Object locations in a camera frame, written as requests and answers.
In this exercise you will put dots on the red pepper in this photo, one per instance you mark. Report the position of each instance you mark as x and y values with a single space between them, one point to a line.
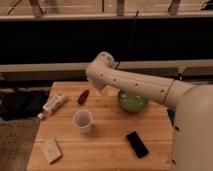
82 98

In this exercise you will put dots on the white toothpaste tube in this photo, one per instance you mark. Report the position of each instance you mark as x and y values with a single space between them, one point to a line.
52 105

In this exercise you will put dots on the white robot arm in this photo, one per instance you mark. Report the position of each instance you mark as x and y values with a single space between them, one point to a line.
192 145

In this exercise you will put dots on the beige sponge block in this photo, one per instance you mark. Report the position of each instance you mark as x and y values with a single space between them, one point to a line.
51 150

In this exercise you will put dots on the green bowl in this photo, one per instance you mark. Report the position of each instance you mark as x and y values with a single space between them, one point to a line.
130 102

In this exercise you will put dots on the black smartphone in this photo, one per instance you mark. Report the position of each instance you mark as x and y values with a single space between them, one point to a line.
137 144

